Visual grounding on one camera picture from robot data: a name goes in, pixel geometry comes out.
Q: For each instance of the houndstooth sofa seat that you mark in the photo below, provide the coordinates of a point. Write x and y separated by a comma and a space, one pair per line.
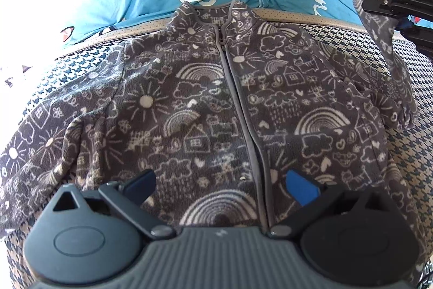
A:
416, 153

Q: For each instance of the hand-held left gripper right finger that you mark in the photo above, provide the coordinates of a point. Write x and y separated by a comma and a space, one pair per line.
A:
301, 189

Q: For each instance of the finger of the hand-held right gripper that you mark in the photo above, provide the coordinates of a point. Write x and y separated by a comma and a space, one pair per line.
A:
377, 6

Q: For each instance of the grey patterned fleece jacket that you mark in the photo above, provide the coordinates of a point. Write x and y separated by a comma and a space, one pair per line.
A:
209, 99

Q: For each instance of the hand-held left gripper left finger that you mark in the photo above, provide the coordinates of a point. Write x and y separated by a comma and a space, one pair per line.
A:
142, 184

